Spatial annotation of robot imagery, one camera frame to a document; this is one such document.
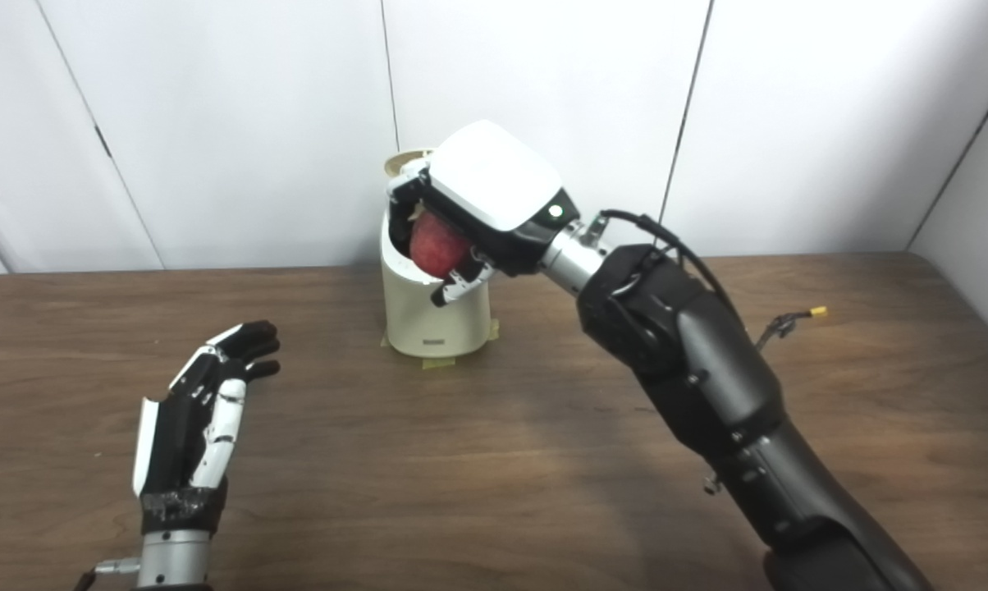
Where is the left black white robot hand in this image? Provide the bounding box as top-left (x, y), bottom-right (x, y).
top-left (132, 321), bottom-right (281, 534)

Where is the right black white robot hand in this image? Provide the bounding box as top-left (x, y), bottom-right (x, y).
top-left (387, 120), bottom-right (581, 308)

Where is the red apple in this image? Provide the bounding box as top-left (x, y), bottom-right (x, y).
top-left (409, 212), bottom-right (472, 278)

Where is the round cream bin lid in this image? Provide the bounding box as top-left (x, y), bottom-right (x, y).
top-left (382, 149), bottom-right (437, 178)

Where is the cream-colored bin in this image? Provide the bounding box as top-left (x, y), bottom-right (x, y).
top-left (379, 149), bottom-right (492, 359)

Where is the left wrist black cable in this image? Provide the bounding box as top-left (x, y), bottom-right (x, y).
top-left (73, 558), bottom-right (142, 591)

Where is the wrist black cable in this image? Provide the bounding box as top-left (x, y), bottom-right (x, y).
top-left (584, 209), bottom-right (745, 325)
top-left (73, 558), bottom-right (142, 591)

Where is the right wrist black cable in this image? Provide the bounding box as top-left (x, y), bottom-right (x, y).
top-left (584, 209), bottom-right (745, 325)

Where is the thin cable with yellow connector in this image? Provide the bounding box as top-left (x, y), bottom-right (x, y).
top-left (755, 306), bottom-right (829, 352)

